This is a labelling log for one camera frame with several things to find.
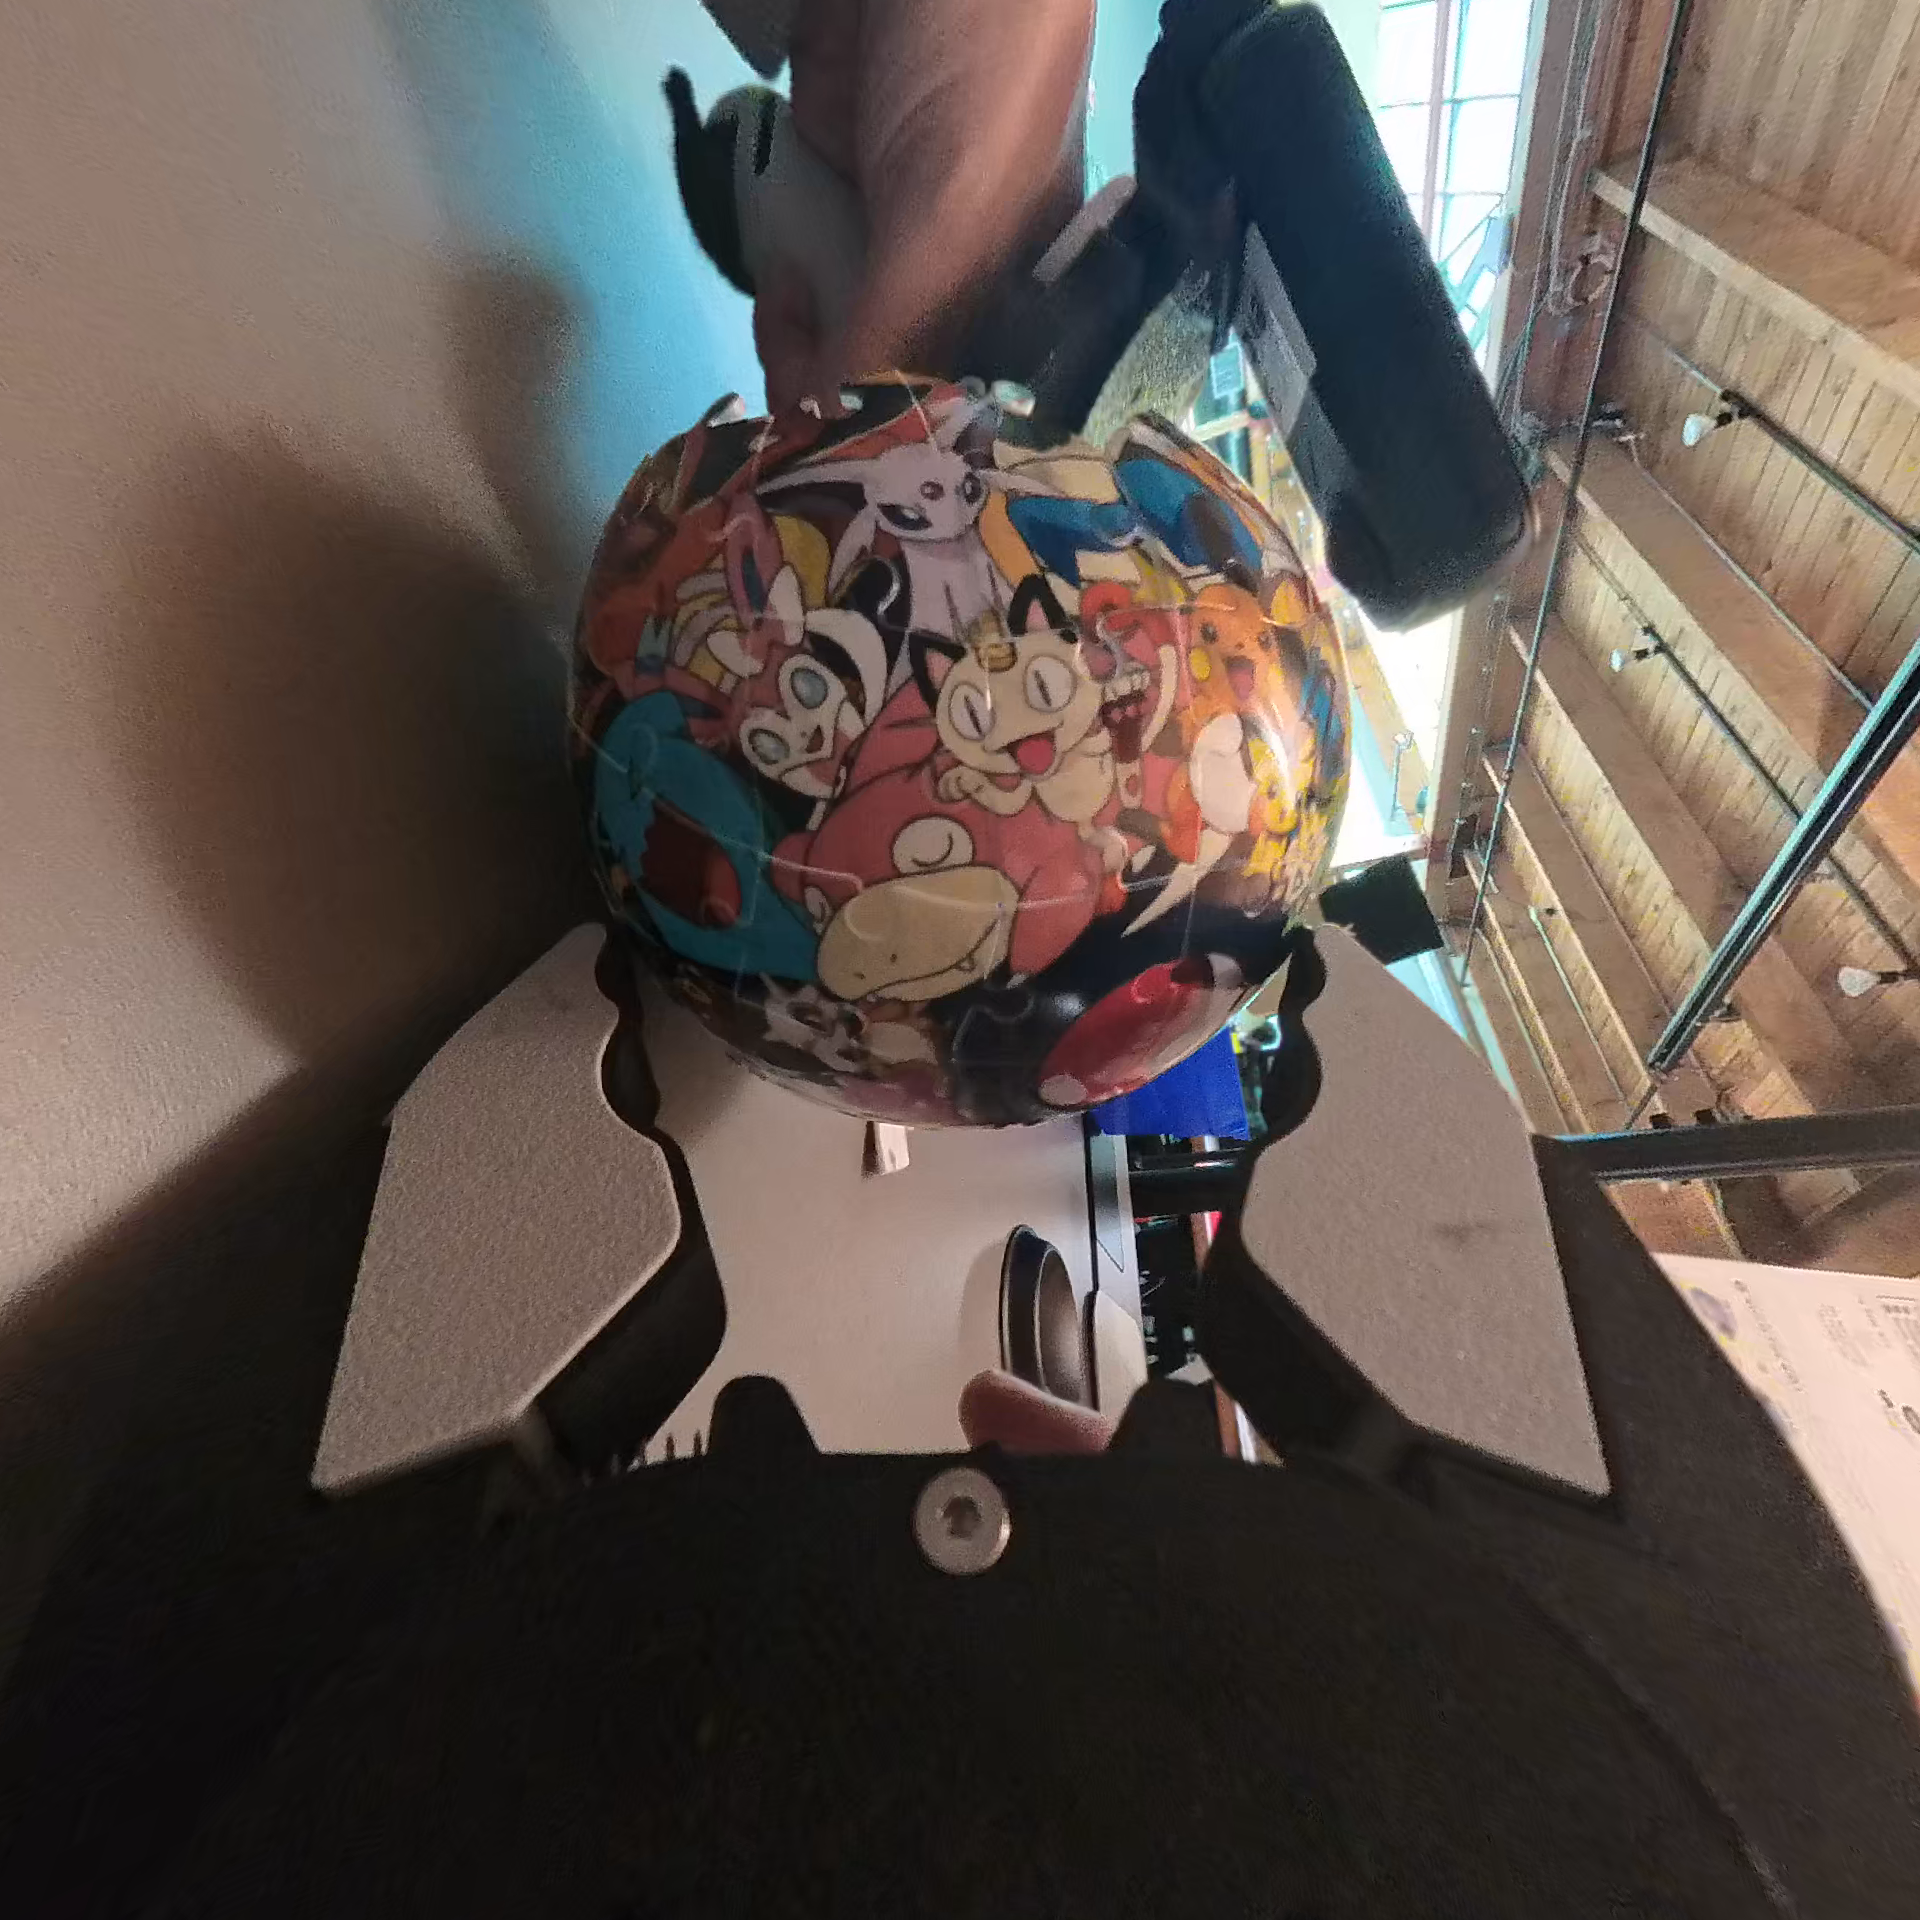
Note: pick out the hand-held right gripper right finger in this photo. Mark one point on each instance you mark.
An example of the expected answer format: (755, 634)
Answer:
(1410, 1262)

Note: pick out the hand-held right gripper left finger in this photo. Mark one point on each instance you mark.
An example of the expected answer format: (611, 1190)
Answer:
(494, 1247)

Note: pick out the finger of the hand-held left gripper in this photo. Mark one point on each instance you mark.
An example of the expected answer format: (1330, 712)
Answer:
(1080, 230)

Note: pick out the printed puzzle ball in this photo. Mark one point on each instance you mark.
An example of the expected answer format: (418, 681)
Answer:
(962, 721)

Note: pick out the black ball stand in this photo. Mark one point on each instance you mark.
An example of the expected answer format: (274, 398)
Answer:
(1050, 1321)

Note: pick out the person's left hand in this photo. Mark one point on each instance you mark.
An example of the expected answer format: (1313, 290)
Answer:
(943, 165)

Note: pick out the person's right hand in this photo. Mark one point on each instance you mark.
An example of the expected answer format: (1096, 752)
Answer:
(1021, 1418)

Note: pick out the bright window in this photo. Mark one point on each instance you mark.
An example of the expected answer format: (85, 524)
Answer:
(1478, 89)

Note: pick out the blue box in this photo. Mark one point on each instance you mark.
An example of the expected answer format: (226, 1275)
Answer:
(1169, 1102)

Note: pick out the black metal bar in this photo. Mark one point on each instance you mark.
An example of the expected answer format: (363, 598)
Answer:
(1725, 1146)

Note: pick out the black flat panel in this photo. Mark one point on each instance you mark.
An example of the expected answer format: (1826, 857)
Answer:
(1379, 910)

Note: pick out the track spotlight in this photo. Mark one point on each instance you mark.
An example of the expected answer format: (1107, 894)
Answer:
(1876, 984)
(1634, 647)
(1710, 424)

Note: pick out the white printed paper sheet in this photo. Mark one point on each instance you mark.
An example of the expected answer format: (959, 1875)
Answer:
(1830, 1378)

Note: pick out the black metal rail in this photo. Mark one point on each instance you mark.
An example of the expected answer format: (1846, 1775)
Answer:
(1784, 862)

